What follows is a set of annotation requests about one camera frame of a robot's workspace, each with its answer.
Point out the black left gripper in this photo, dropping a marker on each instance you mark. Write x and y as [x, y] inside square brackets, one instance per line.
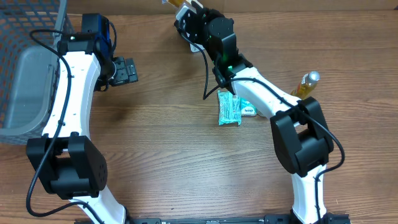
[122, 75]

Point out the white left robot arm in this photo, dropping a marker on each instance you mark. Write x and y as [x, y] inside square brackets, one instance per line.
[65, 160]

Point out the grey plastic shopping basket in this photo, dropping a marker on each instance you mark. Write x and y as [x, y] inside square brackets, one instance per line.
[29, 72]

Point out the brown snack bag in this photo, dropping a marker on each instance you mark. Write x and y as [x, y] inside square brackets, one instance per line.
[179, 5]

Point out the yellow liquid bottle silver cap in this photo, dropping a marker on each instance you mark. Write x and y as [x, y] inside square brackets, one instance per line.
[307, 84]

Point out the green lid jar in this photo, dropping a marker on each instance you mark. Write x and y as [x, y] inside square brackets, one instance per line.
[260, 114]

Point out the white barcode scanner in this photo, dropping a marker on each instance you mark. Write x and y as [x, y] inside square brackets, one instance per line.
[196, 48]

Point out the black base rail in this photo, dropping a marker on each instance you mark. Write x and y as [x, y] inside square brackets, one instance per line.
[217, 220]

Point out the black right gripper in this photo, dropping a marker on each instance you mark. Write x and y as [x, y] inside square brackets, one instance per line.
[203, 18]

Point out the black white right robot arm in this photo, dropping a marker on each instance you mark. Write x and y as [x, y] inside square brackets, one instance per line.
[300, 134]

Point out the small teal white box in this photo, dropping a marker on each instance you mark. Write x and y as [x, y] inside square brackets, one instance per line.
[247, 108]

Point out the teal wet wipes pack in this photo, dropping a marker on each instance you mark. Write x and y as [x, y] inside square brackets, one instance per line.
[229, 108]

